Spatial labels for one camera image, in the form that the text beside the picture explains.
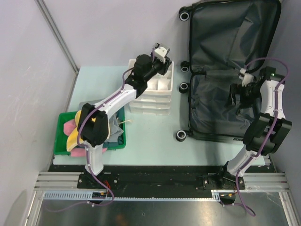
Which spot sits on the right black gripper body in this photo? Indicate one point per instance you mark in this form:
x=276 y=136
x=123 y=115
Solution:
x=248 y=94

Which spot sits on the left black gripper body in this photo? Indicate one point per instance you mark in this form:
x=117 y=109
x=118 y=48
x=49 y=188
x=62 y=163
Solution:
x=162 y=67

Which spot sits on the white drawer organizer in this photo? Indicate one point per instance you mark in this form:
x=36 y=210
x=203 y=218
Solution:
x=157 y=98

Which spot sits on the space astronaut hardshell suitcase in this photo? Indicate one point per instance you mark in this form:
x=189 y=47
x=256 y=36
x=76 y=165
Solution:
x=224 y=36

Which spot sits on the teal green garment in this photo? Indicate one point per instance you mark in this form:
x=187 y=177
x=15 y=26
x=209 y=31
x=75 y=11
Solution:
x=116 y=138

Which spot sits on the grey blue garment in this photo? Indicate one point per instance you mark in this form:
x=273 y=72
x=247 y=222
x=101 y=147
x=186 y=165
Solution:
x=96 y=127

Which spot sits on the pink cloth garment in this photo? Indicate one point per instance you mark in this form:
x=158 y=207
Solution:
x=73 y=141

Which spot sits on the yellow cloth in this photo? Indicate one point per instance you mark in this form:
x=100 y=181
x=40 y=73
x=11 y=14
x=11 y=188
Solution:
x=73 y=139

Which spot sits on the green plastic tray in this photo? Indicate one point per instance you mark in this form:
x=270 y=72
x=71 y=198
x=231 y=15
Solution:
x=65 y=146

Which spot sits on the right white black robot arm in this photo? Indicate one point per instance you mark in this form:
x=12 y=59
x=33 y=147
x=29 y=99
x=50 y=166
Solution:
x=269 y=128

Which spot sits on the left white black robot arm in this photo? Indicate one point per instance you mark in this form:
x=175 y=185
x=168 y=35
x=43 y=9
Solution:
x=134 y=83

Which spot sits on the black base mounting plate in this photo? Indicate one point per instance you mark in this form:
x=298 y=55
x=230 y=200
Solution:
x=214 y=171

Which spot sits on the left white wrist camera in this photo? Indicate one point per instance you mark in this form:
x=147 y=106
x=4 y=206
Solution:
x=160 y=52

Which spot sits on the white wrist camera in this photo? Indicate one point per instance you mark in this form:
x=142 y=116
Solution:
x=160 y=52
x=245 y=77

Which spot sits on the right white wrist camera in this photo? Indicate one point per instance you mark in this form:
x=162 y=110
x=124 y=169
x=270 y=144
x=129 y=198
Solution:
x=245 y=77

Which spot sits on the grey slotted cable duct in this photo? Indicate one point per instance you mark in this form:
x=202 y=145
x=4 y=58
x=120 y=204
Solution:
x=98 y=196

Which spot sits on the aluminium frame rail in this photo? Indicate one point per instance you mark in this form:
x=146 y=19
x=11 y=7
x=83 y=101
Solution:
x=258 y=182

